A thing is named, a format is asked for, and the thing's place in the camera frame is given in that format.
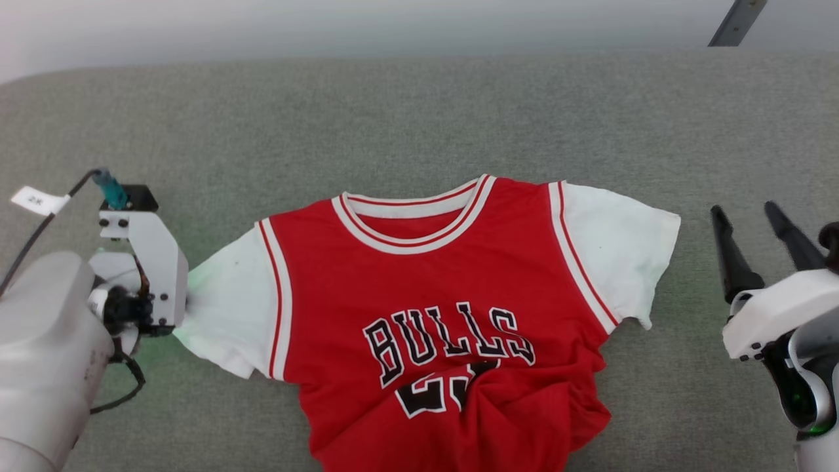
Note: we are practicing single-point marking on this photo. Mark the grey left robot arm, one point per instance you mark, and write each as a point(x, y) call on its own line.
point(46, 354)

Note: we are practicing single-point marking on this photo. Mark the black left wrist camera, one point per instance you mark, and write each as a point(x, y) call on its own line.
point(139, 198)

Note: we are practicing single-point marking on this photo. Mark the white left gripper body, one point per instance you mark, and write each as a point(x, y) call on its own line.
point(160, 275)

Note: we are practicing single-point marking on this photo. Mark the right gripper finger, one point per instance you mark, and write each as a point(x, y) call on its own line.
point(793, 239)
point(734, 262)

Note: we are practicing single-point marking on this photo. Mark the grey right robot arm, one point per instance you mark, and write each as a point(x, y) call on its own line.
point(813, 393)

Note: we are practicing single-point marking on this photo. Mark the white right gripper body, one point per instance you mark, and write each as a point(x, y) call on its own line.
point(773, 314)

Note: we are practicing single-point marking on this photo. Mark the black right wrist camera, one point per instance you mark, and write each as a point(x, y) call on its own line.
point(831, 246)

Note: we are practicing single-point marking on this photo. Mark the grey metal bar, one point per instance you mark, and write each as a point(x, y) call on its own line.
point(737, 21)

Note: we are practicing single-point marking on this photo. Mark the red white Bulls jersey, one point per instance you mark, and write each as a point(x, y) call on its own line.
point(446, 288)

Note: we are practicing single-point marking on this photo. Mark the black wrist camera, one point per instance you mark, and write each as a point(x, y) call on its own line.
point(139, 198)
point(831, 246)

